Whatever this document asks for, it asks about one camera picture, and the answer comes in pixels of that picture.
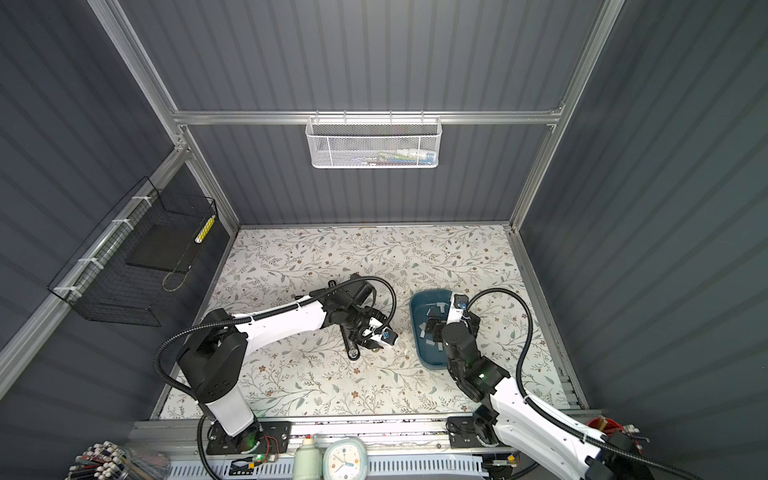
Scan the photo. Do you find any teal plastic tray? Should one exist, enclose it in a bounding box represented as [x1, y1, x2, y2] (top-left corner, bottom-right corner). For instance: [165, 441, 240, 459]
[410, 289, 452, 370]

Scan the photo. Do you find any black wire basket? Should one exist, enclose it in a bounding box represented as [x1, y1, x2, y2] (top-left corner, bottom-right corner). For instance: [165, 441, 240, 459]
[48, 182, 218, 327]

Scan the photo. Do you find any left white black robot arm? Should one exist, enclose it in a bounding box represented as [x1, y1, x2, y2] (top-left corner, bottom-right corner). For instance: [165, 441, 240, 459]
[152, 274, 398, 457]

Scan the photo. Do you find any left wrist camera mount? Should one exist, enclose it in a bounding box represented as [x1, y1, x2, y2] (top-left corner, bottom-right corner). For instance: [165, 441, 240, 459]
[363, 318, 398, 350]

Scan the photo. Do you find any mint analog clock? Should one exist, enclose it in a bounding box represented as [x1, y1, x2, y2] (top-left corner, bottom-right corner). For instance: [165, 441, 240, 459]
[322, 438, 370, 480]

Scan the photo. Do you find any clear cup of pens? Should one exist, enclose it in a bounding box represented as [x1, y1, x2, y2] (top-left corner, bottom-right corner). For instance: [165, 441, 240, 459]
[66, 441, 171, 480]

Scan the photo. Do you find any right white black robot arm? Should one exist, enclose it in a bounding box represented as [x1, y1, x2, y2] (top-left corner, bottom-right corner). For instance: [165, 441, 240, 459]
[441, 287, 697, 479]

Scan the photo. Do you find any white wire mesh basket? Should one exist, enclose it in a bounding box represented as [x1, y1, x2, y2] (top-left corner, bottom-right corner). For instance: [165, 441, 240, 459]
[305, 114, 443, 170]

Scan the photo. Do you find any yellow marker in basket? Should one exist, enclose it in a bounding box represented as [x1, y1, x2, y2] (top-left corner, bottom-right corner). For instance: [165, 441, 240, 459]
[194, 215, 217, 244]

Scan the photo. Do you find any black notebook in basket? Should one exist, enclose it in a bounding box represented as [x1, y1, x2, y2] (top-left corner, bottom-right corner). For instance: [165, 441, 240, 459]
[126, 225, 202, 273]

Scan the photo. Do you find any pale green glue bottle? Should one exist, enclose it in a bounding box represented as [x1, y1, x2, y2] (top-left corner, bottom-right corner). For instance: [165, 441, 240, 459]
[292, 435, 323, 480]

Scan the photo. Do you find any red pencil cup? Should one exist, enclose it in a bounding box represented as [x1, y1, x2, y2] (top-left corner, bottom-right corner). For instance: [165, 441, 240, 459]
[586, 415, 650, 452]

